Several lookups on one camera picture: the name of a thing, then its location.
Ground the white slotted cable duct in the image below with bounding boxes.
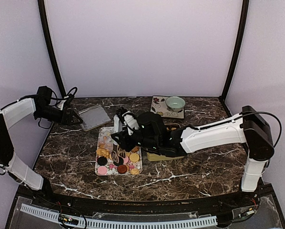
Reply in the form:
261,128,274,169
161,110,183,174
20,204,218,229

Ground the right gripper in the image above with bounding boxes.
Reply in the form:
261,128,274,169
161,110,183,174
111,126,160,152

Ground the brown chocolate cookie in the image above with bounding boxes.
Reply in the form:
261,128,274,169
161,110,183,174
117,165,129,174

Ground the silver tin lid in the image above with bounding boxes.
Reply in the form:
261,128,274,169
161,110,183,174
79,105,112,131

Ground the floral cookie tray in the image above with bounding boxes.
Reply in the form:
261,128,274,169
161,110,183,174
95,127,143,176

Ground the swirl butter cookie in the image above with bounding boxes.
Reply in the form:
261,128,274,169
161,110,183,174
130,168,140,175

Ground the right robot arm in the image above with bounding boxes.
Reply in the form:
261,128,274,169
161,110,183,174
111,106,275,207

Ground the gold cookie tin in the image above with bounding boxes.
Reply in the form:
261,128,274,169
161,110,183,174
147,123,184,162

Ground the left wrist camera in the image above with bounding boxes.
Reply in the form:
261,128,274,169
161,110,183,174
56,95,72,110

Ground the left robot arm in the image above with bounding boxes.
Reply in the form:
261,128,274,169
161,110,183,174
0,86,83,208

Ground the black sandwich cookie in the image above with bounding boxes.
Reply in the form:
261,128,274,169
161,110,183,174
114,157,124,167
97,156,108,166

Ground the light green ceramic bowl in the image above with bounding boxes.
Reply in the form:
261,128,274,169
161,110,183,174
165,96,185,112

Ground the pink sandwich cookie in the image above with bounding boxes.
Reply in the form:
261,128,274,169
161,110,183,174
97,166,108,175
123,156,129,165

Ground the dotted round yellow biscuit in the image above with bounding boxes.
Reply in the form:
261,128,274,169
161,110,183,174
129,153,141,163

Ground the square floral plate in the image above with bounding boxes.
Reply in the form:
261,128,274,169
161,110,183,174
150,95,185,119

